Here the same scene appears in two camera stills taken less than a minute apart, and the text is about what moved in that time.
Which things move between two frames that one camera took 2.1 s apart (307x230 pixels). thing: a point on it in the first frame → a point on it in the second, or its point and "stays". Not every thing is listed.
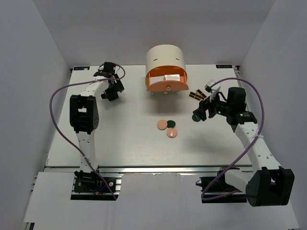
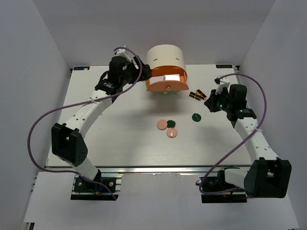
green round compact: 195,118 stays
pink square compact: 176,77 stays
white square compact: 156,78 stays
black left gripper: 117,87 → 136,71
